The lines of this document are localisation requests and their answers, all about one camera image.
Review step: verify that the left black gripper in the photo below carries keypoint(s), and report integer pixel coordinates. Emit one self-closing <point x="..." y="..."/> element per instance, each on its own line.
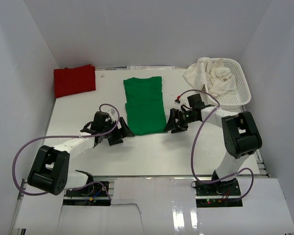
<point x="123" y="132"/>

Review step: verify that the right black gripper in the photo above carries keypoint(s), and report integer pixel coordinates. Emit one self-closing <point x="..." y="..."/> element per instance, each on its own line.
<point x="171" y="125"/>

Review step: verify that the green t shirt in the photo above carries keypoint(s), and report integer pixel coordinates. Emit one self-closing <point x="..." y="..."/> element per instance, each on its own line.
<point x="144" y="105"/>

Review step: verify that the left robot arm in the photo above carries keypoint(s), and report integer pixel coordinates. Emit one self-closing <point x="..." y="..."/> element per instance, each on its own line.
<point x="50" y="170"/>

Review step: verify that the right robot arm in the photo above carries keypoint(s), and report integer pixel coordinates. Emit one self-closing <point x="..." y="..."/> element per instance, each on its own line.
<point x="241" y="140"/>

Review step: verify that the paper label strip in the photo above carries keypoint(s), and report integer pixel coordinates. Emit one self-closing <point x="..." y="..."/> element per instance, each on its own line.
<point x="150" y="67"/>

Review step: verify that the cream white t shirt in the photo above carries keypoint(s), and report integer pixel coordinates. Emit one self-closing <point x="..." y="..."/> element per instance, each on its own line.
<point x="218" y="79"/>

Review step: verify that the white perforated plastic basket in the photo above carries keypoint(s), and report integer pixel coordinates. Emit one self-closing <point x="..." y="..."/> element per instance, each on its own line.
<point x="242" y="96"/>

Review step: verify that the folded red t shirt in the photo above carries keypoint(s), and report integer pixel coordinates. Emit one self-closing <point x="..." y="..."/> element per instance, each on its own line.
<point x="69" y="81"/>

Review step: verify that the white paper front cover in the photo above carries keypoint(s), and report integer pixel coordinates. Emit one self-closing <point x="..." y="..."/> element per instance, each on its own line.
<point x="159" y="206"/>

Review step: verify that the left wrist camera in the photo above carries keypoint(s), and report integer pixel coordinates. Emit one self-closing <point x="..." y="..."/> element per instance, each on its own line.
<point x="113" y="114"/>

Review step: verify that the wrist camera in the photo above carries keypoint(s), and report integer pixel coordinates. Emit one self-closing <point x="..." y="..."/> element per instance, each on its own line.
<point x="178" y="100"/>
<point x="113" y="114"/>

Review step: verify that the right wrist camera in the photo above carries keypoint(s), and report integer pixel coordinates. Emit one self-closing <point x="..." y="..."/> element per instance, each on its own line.
<point x="178" y="100"/>

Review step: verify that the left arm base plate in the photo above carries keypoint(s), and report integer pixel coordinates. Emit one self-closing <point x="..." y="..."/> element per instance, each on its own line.
<point x="94" y="195"/>

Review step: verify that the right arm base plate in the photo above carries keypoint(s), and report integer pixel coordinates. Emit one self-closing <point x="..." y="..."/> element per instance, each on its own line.
<point x="218" y="195"/>

